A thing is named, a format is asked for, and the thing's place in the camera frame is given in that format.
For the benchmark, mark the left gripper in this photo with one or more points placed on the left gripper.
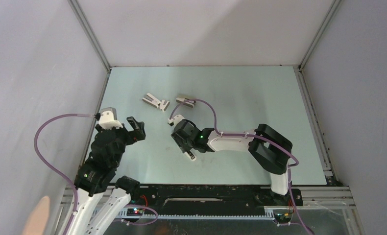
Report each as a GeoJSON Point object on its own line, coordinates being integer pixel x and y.
{"type": "Point", "coordinates": [139, 133]}

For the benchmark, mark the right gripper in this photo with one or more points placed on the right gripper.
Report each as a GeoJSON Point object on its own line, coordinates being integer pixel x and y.
{"type": "Point", "coordinates": [178, 139]}

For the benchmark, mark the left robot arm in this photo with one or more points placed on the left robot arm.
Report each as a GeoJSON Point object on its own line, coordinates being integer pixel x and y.
{"type": "Point", "coordinates": [95, 175]}

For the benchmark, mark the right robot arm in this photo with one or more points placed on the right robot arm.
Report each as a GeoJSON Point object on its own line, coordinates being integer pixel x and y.
{"type": "Point", "coordinates": [268, 147]}

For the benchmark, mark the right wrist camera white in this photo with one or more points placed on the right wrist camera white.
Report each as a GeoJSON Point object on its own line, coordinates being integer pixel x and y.
{"type": "Point", "coordinates": [176, 119]}

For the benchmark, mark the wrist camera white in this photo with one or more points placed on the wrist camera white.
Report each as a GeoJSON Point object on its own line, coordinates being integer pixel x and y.
{"type": "Point", "coordinates": [108, 119]}
{"type": "Point", "coordinates": [176, 119]}

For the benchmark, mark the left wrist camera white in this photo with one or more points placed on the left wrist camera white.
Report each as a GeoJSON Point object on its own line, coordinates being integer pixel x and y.
{"type": "Point", "coordinates": [108, 119]}

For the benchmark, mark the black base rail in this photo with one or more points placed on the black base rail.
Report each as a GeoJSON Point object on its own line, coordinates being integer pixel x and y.
{"type": "Point", "coordinates": [214, 200]}

